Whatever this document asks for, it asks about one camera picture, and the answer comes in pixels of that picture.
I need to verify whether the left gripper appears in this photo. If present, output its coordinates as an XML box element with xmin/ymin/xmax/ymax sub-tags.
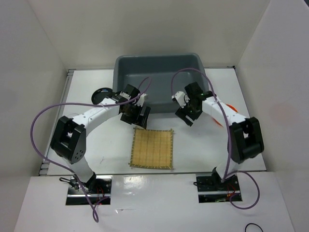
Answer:
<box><xmin>120</xmin><ymin>101</ymin><xmax>150</xmax><ymax>129</ymax></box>

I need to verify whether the woven bamboo mat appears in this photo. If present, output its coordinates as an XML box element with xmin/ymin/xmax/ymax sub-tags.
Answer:
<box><xmin>128</xmin><ymin>128</ymin><xmax>173</xmax><ymax>170</ymax></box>

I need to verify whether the orange plate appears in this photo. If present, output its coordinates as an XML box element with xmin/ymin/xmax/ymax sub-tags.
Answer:
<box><xmin>212</xmin><ymin>104</ymin><xmax>238</xmax><ymax>127</ymax></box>

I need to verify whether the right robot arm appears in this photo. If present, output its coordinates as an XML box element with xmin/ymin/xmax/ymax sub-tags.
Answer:
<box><xmin>171</xmin><ymin>82</ymin><xmax>264</xmax><ymax>190</ymax></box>

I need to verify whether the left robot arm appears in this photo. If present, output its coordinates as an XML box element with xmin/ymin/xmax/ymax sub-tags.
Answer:
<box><xmin>50</xmin><ymin>84</ymin><xmax>151</xmax><ymax>193</ymax></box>

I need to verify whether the grey plastic bin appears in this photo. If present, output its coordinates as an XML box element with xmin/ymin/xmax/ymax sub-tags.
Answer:
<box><xmin>112</xmin><ymin>53</ymin><xmax>209</xmax><ymax>114</ymax></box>

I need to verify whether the black plate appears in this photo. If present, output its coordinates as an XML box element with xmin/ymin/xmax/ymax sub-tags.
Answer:
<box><xmin>91</xmin><ymin>87</ymin><xmax>112</xmax><ymax>105</ymax></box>

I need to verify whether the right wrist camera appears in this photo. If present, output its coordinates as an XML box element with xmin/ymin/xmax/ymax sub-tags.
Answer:
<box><xmin>171</xmin><ymin>91</ymin><xmax>190</xmax><ymax>108</ymax></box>

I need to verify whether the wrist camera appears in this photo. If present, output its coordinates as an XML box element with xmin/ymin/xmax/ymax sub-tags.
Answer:
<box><xmin>133</xmin><ymin>93</ymin><xmax>148</xmax><ymax>107</ymax></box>
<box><xmin>171</xmin><ymin>91</ymin><xmax>190</xmax><ymax>108</ymax></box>

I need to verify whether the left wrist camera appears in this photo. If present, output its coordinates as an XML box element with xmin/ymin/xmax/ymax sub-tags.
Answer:
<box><xmin>133</xmin><ymin>93</ymin><xmax>148</xmax><ymax>107</ymax></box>

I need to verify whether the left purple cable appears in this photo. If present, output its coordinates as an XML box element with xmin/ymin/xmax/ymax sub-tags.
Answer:
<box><xmin>31</xmin><ymin>76</ymin><xmax>153</xmax><ymax>223</ymax></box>

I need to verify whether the purple cable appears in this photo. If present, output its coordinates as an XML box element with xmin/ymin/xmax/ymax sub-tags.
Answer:
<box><xmin>170</xmin><ymin>68</ymin><xmax>261</xmax><ymax>210</ymax></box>
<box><xmin>31</xmin><ymin>76</ymin><xmax>153</xmax><ymax>223</ymax></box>

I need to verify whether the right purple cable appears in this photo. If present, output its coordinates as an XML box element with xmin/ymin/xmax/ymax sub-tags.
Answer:
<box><xmin>170</xmin><ymin>68</ymin><xmax>261</xmax><ymax>210</ymax></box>

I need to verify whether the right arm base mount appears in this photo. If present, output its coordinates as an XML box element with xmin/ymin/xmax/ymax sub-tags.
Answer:
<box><xmin>193</xmin><ymin>174</ymin><xmax>242</xmax><ymax>203</ymax></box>

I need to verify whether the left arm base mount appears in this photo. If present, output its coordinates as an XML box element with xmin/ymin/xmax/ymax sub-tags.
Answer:
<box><xmin>59</xmin><ymin>175</ymin><xmax>112</xmax><ymax>205</ymax></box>

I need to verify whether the black cable loop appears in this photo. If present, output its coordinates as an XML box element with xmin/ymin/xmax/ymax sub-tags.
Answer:
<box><xmin>245</xmin><ymin>222</ymin><xmax>265</xmax><ymax>232</ymax></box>

